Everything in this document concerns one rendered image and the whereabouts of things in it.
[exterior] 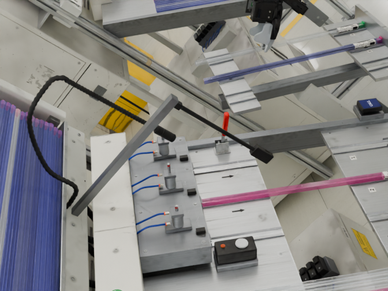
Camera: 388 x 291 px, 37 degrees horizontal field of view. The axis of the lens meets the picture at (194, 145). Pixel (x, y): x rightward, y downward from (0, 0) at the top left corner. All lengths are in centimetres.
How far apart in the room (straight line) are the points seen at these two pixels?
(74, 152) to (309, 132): 56
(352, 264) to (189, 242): 58
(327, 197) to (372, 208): 134
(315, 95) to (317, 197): 105
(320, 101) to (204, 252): 72
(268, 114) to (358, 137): 96
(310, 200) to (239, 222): 147
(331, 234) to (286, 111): 86
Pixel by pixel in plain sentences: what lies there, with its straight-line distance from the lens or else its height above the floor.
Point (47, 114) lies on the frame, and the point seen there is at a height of 142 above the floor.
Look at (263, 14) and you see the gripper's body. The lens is 162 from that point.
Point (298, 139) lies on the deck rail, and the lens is 145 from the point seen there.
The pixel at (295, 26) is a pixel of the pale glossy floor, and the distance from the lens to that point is 343.
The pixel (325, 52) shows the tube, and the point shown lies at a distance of 163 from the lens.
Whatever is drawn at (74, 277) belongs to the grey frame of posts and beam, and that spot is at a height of 134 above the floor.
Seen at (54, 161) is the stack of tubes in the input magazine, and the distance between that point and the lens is 120.
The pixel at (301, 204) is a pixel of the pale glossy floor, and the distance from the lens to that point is 270.
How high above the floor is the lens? 178
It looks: 29 degrees down
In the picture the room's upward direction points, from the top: 61 degrees counter-clockwise
